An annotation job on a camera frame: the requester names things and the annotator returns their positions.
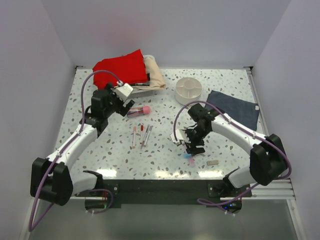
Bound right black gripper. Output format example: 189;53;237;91
182;125;211;157

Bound blue white eraser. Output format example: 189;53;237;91
183;153;193;159

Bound pink purple correction tape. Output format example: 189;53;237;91
188;156;195;168

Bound grey cap white marker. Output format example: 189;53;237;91
144;125;153;146

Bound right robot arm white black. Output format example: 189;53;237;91
182;103;290;197

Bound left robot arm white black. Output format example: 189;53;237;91
30;83;134;206

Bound clear pen case pink cap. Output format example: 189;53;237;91
126;106;151;118

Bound white plastic basket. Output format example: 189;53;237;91
129;55;161;99

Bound beige small eraser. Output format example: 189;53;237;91
206;160;219;166

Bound peach cap white marker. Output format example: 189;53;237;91
132;126;137;149

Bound red cap white marker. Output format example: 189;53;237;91
139;124;144;145

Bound beige folded cloth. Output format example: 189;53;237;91
137;57;166;90

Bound red folded cloth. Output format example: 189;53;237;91
92;49;148;85

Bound white round divided organizer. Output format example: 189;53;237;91
174;77;203;105

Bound dark blue towel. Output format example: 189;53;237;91
206;90;260;131

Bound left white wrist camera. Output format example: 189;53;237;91
114;83;134;101

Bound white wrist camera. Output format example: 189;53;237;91
170;129;189;146
114;83;134;101

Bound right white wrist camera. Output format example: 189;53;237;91
170;129;189;146

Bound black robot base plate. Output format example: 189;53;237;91
75;179;252;210

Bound aluminium frame rail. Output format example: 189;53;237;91
244;67;296;201

